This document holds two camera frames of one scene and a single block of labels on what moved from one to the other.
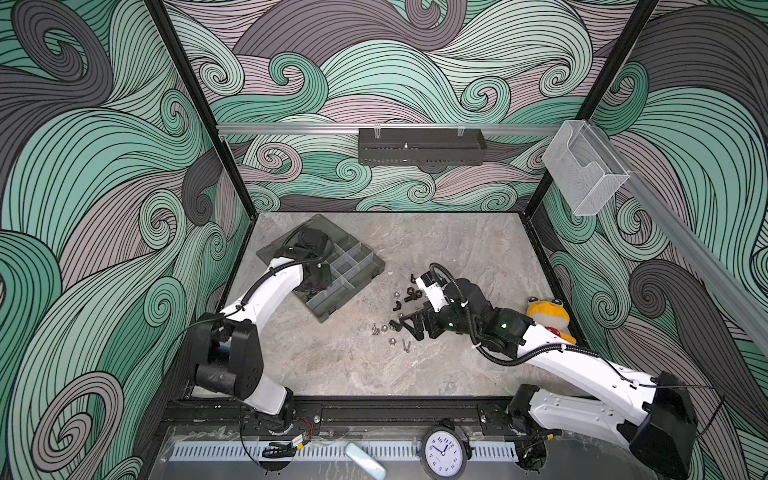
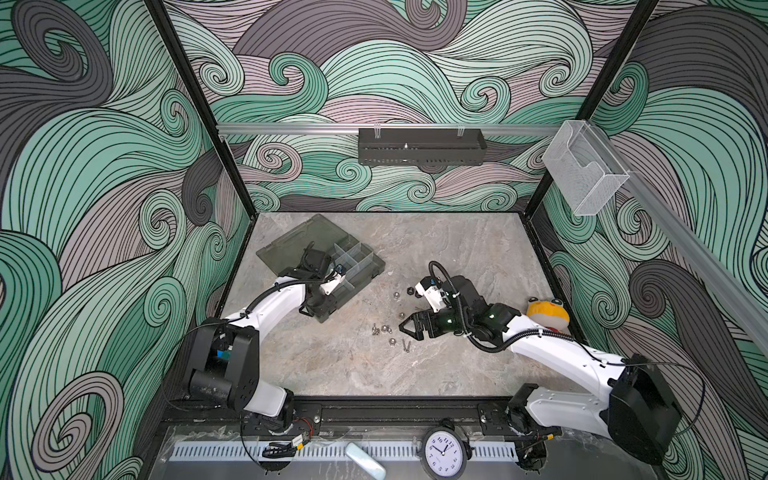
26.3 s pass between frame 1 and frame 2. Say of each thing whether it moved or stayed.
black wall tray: stayed
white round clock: stayed
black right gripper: stayed
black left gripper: moved
